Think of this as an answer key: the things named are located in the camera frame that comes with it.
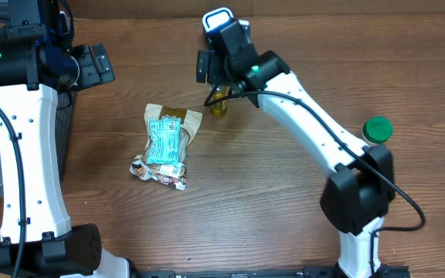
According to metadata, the yellow liquid bottle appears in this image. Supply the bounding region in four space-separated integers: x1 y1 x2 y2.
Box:
209 86 229 117

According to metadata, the brown teal snack bag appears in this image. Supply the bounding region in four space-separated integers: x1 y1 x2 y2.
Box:
130 103 202 191

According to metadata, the green lid jar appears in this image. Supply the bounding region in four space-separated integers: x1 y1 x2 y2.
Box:
362 116 393 145

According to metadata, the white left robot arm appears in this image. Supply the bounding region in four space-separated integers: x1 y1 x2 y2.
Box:
0 1 136 277

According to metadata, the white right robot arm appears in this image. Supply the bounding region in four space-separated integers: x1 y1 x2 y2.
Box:
196 50 397 277

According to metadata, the white barcode scanner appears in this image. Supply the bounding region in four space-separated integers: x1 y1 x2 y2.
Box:
202 7 237 50

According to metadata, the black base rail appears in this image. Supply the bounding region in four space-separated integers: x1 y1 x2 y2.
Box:
129 264 412 278

